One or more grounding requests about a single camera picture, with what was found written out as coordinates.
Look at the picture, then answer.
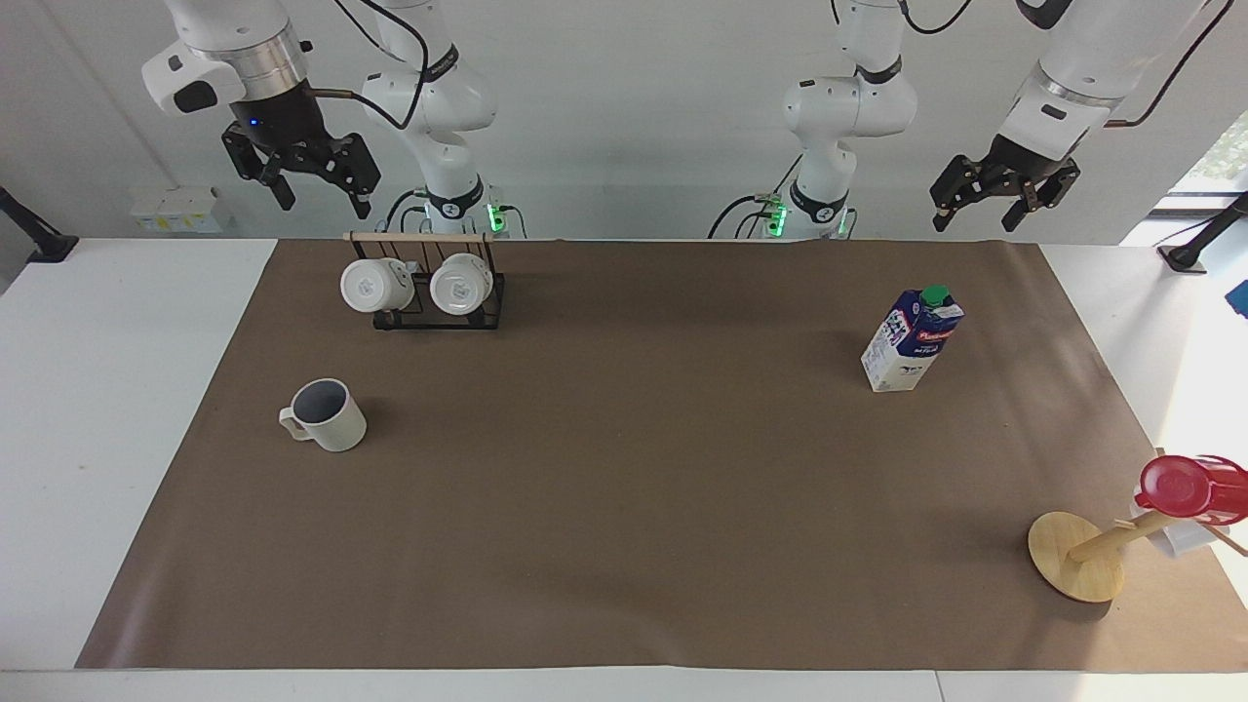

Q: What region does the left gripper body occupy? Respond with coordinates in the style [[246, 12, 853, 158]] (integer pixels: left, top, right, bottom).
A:
[[980, 135, 1073, 192]]

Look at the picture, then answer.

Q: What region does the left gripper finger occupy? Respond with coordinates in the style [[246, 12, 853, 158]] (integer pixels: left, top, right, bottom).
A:
[[1001, 164, 1082, 234], [928, 154, 1006, 234]]

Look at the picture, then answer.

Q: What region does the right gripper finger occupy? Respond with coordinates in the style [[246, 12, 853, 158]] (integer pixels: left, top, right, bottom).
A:
[[221, 122, 297, 213], [292, 132, 382, 220]]

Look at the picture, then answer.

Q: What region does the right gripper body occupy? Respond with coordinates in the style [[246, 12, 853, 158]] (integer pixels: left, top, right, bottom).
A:
[[226, 82, 338, 158]]

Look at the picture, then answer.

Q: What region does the blue and white milk carton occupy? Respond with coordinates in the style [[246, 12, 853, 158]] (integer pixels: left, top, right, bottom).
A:
[[859, 284, 967, 395]]

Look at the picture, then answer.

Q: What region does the red cup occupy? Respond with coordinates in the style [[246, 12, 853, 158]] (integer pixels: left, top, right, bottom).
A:
[[1134, 453, 1248, 528]]

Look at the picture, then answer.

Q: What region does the white cup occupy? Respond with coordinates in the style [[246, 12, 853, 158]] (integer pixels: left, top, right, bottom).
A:
[[1130, 495, 1220, 560]]

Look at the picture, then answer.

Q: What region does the black stand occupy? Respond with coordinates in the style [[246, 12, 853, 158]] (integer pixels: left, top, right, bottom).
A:
[[0, 185, 80, 265], [1157, 190, 1248, 275]]

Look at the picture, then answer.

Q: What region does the white mug with grey inside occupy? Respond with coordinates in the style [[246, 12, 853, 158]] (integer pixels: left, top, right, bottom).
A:
[[278, 377, 370, 453]]

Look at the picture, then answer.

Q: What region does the wooden mug tree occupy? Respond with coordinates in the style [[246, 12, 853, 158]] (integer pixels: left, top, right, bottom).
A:
[[1027, 447, 1248, 605]]

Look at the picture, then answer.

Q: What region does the black cable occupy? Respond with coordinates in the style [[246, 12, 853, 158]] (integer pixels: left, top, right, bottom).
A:
[[1105, 0, 1237, 129], [384, 187, 432, 236], [897, 0, 978, 37], [708, 154, 806, 241], [314, 0, 432, 132]]

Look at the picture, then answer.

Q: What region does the white wall socket box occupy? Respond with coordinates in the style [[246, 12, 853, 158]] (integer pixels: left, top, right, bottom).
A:
[[129, 185, 236, 236]]

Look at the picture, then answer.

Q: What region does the black wire mug rack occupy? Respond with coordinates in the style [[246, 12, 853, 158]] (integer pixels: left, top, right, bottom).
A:
[[342, 229, 509, 332]]

